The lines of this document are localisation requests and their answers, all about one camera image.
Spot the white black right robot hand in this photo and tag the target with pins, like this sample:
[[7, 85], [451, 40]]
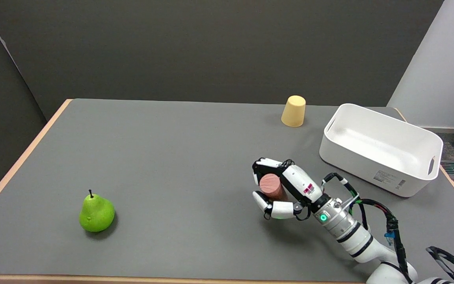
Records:
[[302, 183]]

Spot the wooden cylinder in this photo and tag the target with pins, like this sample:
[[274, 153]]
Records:
[[270, 185]]

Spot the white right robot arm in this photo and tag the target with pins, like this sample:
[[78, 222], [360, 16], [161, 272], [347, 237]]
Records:
[[349, 230]]

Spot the yellow upturned cup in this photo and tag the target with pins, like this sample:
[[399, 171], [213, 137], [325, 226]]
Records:
[[293, 112]]

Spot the white plastic bin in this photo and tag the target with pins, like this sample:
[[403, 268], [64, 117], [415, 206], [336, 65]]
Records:
[[380, 146]]

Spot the green pear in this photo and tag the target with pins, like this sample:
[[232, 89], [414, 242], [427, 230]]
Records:
[[96, 215]]

